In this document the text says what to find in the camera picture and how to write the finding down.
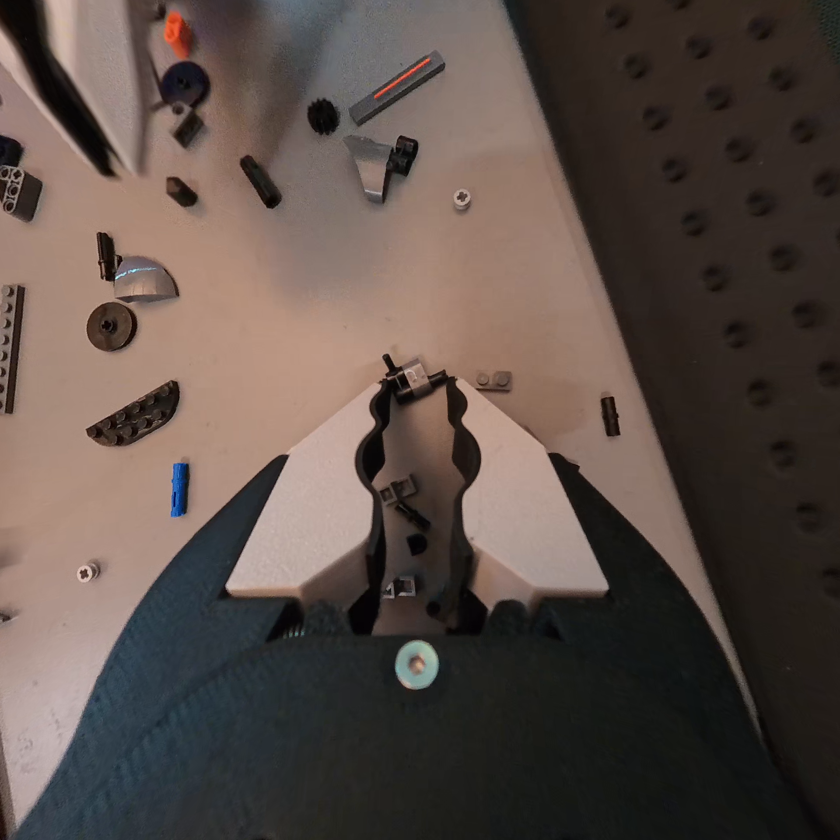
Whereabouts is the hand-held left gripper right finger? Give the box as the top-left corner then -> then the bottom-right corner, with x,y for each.
446,379 -> 610,634

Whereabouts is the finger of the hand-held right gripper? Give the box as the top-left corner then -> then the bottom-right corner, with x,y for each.
0,20 -> 120,178
39,0 -> 158,175

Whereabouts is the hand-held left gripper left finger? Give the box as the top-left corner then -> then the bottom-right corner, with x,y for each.
225,382 -> 389,634

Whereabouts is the small lego axle assembly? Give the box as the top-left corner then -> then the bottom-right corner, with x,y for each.
381,353 -> 450,404

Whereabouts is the small orange lego piece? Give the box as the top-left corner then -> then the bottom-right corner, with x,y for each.
164,10 -> 193,59

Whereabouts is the dark blue round lego tile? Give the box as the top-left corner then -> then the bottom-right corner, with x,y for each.
161,61 -> 211,105

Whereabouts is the grey lego liftarm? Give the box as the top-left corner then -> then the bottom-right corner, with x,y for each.
0,165 -> 44,224

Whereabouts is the dark grey half-round lego plate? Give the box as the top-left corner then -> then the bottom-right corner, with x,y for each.
85,379 -> 181,448

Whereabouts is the silver curved lego piece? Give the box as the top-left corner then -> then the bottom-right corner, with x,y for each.
113,255 -> 180,304

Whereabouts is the dark round lego disc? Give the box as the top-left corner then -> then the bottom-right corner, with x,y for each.
86,302 -> 139,352

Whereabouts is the long grey lego plate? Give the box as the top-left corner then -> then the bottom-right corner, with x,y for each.
0,284 -> 26,416

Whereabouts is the long dark lego tile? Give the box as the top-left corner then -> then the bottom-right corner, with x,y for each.
348,49 -> 447,127

